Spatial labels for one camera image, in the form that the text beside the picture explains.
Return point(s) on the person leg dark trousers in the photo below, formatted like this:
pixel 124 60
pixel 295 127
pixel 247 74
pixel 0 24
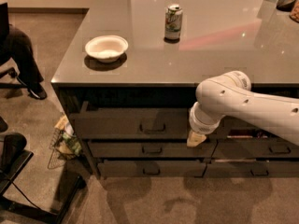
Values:
pixel 19 49

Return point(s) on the wire basket with items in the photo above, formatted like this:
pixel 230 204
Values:
pixel 64 145

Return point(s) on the grey drawer cabinet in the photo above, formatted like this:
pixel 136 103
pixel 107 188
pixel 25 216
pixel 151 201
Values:
pixel 217 36

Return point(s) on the black stand base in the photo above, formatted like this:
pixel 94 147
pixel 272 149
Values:
pixel 39 195

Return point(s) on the green white soda can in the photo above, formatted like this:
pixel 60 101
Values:
pixel 173 22

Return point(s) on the black shoe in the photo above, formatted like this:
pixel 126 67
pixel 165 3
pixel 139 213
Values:
pixel 37 91

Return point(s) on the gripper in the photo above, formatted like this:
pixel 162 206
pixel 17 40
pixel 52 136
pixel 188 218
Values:
pixel 202 127

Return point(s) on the grey drawer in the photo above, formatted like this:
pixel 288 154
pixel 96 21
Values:
pixel 138 168
pixel 236 128
pixel 255 148
pixel 149 149
pixel 249 169
pixel 130 123

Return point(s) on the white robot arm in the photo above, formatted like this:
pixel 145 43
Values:
pixel 229 95

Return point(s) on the white paper bowl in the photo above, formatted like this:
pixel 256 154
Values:
pixel 106 48

